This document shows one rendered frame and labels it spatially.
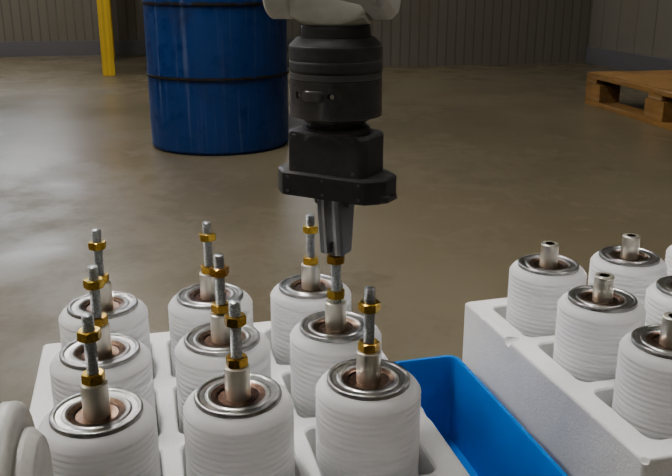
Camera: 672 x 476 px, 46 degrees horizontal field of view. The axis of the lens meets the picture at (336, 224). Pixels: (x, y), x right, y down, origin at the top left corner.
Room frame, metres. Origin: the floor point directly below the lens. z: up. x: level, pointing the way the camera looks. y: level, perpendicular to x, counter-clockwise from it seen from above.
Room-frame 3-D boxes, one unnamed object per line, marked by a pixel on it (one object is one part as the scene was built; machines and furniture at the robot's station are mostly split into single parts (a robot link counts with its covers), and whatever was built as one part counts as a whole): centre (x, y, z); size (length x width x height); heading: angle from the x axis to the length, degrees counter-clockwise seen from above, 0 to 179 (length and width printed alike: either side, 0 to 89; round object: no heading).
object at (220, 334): (0.73, 0.11, 0.26); 0.02 x 0.02 x 0.03
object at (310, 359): (0.76, 0.00, 0.16); 0.10 x 0.10 x 0.18
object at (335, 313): (0.76, 0.00, 0.26); 0.02 x 0.02 x 0.03
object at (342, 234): (0.76, -0.01, 0.36); 0.03 x 0.02 x 0.06; 151
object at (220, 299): (0.73, 0.11, 0.30); 0.01 x 0.01 x 0.08
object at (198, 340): (0.73, 0.11, 0.25); 0.08 x 0.08 x 0.01
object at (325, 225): (0.77, 0.01, 0.36); 0.03 x 0.02 x 0.06; 151
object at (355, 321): (0.76, 0.00, 0.25); 0.08 x 0.08 x 0.01
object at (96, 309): (0.70, 0.23, 0.30); 0.01 x 0.01 x 0.08
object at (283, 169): (0.76, 0.00, 0.45); 0.13 x 0.10 x 0.12; 61
